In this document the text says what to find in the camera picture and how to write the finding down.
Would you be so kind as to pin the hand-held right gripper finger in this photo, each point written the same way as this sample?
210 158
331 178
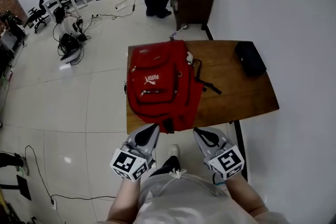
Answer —
200 144
219 136

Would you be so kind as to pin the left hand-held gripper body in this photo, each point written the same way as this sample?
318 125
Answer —
130 162

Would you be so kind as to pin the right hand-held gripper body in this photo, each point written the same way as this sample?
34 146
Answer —
227 162

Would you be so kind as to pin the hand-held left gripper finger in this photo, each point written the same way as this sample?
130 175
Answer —
155 139
132 136

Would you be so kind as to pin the red backpack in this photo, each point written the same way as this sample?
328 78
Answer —
157 70

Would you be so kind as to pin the person's left forearm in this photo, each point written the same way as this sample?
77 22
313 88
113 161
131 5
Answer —
122 202

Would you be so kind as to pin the person's right forearm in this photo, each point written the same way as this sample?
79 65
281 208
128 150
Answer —
245 196

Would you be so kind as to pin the black table leg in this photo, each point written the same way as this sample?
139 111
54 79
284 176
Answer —
241 149

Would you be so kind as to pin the person's white shoe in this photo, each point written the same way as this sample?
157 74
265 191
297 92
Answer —
174 150

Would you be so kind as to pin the person's leg in black trousers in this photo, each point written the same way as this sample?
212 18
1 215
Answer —
168 165

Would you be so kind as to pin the person's light grey shirt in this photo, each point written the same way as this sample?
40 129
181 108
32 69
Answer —
189 199

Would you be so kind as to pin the black rectangular case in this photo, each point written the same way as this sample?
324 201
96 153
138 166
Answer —
250 59

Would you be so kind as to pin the black flat floor stand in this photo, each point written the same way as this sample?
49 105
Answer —
22 186

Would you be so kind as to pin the white power strip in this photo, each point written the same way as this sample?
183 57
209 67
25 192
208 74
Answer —
120 7

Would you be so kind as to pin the dark wooden cabinet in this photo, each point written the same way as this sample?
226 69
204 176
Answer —
195 2

